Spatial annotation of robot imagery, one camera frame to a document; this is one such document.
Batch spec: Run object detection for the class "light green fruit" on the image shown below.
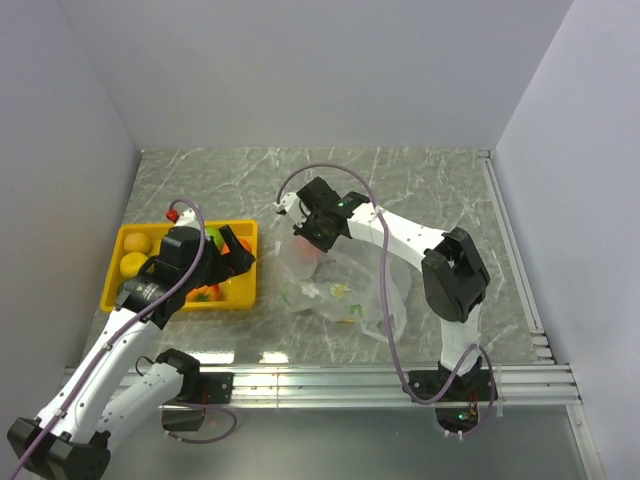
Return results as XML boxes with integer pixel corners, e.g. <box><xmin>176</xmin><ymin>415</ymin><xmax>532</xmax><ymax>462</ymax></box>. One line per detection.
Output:
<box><xmin>206</xmin><ymin>226</ymin><xmax>223</xmax><ymax>241</ymax></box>

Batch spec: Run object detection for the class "pink fruit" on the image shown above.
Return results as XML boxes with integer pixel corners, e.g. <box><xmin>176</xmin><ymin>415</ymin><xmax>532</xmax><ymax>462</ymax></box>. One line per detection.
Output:
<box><xmin>294</xmin><ymin>236</ymin><xmax>324</xmax><ymax>262</ymax></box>

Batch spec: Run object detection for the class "red fruit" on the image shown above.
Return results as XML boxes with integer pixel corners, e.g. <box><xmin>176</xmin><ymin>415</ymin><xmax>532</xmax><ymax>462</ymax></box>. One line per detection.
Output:
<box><xmin>186</xmin><ymin>285</ymin><xmax>224</xmax><ymax>303</ymax></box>

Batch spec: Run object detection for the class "clear plastic bag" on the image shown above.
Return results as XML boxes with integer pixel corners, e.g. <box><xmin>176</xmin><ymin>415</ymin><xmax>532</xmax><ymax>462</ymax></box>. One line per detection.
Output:
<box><xmin>274</xmin><ymin>219</ymin><xmax>388</xmax><ymax>342</ymax></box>

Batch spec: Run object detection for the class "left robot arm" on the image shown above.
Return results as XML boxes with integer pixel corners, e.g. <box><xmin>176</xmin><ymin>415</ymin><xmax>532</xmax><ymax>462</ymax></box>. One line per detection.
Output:
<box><xmin>7</xmin><ymin>221</ymin><xmax>255</xmax><ymax>479</ymax></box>

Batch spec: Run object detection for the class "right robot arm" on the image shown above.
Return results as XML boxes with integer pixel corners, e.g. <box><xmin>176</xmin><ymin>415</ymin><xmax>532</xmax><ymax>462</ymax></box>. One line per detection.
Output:
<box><xmin>277</xmin><ymin>177</ymin><xmax>490</xmax><ymax>400</ymax></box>

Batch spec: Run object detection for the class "pale orange fruit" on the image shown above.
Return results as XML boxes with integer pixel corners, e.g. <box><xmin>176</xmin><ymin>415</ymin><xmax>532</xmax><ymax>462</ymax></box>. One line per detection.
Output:
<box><xmin>123</xmin><ymin>232</ymin><xmax>151</xmax><ymax>254</ymax></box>

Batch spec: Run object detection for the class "yellow fruit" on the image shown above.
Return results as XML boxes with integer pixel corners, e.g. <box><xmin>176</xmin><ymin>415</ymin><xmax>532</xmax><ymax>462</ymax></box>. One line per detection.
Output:
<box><xmin>119</xmin><ymin>252</ymin><xmax>149</xmax><ymax>279</ymax></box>

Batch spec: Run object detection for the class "yellow plastic tray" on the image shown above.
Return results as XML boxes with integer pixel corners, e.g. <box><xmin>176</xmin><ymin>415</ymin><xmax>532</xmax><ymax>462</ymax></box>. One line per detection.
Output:
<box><xmin>100</xmin><ymin>219</ymin><xmax>258</xmax><ymax>313</ymax></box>

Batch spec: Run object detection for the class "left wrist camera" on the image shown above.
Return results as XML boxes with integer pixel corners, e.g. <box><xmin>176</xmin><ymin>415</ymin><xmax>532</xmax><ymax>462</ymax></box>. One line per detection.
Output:
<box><xmin>165</xmin><ymin>208</ymin><xmax>200</xmax><ymax>230</ymax></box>

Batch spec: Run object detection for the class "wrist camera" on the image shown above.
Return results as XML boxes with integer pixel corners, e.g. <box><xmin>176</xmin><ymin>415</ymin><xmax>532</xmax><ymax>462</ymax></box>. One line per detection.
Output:
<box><xmin>274</xmin><ymin>192</ymin><xmax>299</xmax><ymax>216</ymax></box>
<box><xmin>165</xmin><ymin>208</ymin><xmax>200</xmax><ymax>230</ymax></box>

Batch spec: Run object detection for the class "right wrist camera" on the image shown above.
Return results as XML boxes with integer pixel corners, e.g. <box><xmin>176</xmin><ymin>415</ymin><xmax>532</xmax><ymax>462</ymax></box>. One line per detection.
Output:
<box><xmin>274</xmin><ymin>192</ymin><xmax>299</xmax><ymax>216</ymax></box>

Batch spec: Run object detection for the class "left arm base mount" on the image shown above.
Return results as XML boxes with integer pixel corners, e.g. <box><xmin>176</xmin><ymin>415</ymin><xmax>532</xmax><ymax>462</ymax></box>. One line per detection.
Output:
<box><xmin>161</xmin><ymin>371</ymin><xmax>235</xmax><ymax>434</ymax></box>

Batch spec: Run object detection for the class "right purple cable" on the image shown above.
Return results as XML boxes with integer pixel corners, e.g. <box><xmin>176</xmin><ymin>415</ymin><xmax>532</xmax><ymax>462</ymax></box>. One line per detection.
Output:
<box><xmin>275</xmin><ymin>162</ymin><xmax>499</xmax><ymax>440</ymax></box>

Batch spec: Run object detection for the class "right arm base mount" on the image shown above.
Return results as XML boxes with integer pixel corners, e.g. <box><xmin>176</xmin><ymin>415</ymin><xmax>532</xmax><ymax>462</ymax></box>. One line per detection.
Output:
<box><xmin>408</xmin><ymin>366</ymin><xmax>499</xmax><ymax>440</ymax></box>

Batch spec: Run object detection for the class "aluminium rail frame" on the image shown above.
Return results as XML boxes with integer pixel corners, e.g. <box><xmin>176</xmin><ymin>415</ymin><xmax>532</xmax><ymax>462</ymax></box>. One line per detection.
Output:
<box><xmin>101</xmin><ymin>147</ymin><xmax>605</xmax><ymax>479</ymax></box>

